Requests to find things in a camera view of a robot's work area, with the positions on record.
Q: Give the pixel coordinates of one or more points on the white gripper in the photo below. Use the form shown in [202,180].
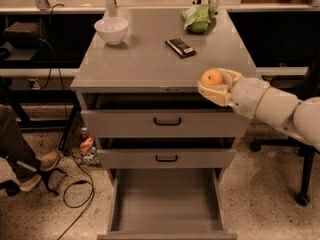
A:
[247,96]

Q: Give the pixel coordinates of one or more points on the orange fruit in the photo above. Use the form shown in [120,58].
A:
[212,77]

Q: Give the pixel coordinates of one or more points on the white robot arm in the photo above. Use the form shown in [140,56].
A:
[287,114]

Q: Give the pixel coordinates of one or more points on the grey drawer cabinet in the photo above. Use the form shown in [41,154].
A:
[144,63]

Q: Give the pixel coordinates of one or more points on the top grey drawer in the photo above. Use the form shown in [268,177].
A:
[131,116]

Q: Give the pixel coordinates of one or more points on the grey drawer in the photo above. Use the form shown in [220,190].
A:
[131,116]
[166,204]
[139,153]

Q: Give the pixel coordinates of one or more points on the middle grey drawer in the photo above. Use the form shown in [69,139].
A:
[139,153]

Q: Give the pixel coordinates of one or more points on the bottom grey drawer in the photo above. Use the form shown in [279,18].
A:
[166,204]

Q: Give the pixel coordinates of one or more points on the black snack bar packet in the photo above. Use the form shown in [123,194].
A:
[181,48]

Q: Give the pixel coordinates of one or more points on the green chip bag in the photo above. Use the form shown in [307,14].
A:
[198,18]

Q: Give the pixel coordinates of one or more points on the black office chair base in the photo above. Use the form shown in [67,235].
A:
[305,151]

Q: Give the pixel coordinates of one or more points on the white bowl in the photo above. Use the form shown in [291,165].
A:
[112,30]

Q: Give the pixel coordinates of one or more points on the orange bottle in basket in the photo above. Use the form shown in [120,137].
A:
[86,141]

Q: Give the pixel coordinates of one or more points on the tan shoe upper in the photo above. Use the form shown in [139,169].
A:
[49,161]

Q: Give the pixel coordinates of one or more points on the tan shoe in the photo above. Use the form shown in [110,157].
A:
[49,161]
[30,184]

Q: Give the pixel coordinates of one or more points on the dark box on shelf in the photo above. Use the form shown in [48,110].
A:
[23,35]

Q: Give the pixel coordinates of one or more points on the tan shoe lower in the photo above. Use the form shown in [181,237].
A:
[30,184]

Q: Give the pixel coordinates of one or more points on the person leg dark trousers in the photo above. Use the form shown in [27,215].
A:
[15,146]

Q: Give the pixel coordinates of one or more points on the black stool base left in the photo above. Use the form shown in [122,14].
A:
[11,188]

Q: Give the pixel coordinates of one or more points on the black top drawer handle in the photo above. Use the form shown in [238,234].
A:
[169,123]

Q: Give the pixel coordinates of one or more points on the black drawer handle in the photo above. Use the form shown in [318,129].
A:
[169,123]
[166,159]

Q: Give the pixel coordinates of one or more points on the black middle drawer handle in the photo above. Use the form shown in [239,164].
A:
[166,159]

